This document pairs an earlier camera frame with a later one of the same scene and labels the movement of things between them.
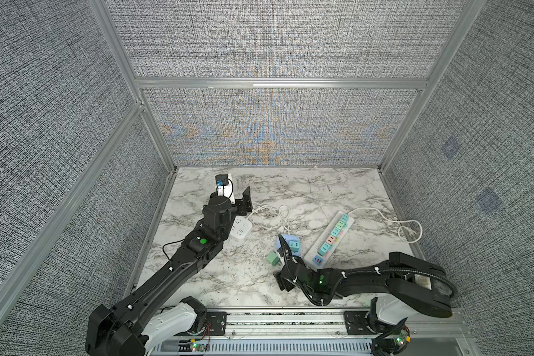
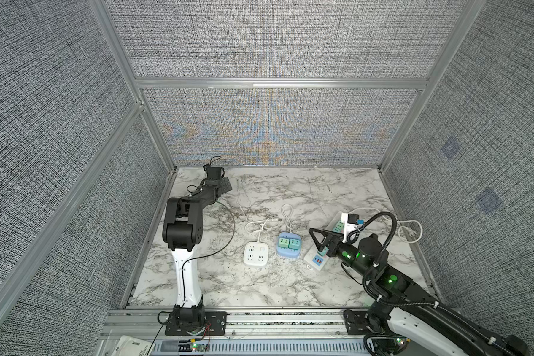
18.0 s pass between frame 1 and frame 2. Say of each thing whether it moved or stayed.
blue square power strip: stayed
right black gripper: moved
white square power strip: moved
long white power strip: stayed
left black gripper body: moved
